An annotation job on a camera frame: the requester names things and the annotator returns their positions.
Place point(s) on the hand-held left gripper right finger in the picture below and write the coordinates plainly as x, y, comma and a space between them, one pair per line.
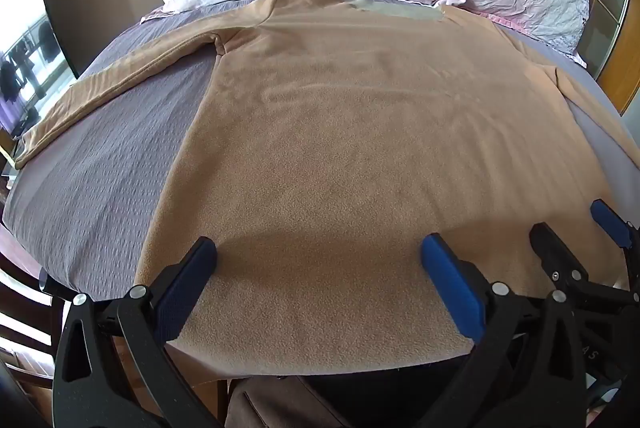
450, 288

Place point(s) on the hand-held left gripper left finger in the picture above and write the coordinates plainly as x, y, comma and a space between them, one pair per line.
184, 290

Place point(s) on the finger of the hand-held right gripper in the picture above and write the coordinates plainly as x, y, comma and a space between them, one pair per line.
611, 224
552, 250

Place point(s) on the tan fleece long-sleeved shirt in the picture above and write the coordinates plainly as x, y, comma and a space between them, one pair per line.
350, 158

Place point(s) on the brown cloth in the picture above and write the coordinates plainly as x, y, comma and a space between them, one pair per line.
280, 403

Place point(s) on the grey textured bedspread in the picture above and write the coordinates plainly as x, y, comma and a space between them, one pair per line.
100, 168

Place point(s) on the dark wooden chair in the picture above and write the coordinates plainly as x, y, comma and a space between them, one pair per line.
25, 338

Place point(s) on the wooden headboard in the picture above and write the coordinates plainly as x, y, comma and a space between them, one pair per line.
612, 33

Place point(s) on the black framed window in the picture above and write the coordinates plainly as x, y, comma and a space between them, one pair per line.
25, 58

